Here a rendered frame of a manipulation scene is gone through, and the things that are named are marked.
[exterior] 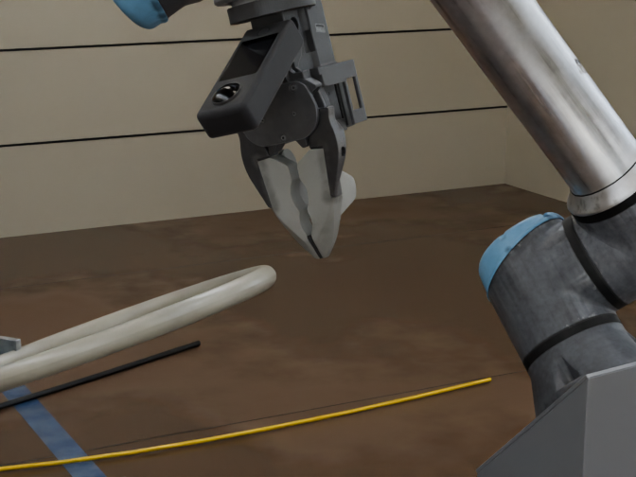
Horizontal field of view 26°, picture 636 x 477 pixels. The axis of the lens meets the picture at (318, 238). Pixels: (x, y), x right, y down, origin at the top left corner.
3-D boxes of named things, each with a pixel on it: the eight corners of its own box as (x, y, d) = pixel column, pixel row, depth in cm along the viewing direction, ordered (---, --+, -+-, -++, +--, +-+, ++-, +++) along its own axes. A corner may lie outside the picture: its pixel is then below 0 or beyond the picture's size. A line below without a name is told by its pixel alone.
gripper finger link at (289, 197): (348, 244, 116) (324, 137, 115) (315, 261, 111) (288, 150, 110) (317, 249, 118) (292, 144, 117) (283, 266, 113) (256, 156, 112)
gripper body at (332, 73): (372, 127, 115) (339, -16, 113) (323, 144, 107) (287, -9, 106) (295, 143, 119) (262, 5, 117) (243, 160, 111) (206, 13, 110)
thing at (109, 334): (-148, 438, 178) (-156, 416, 178) (92, 337, 219) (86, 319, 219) (130, 354, 152) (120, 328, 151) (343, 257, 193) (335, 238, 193)
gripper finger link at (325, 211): (380, 239, 115) (356, 131, 114) (348, 256, 110) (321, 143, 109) (348, 244, 116) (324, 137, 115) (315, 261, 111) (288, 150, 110)
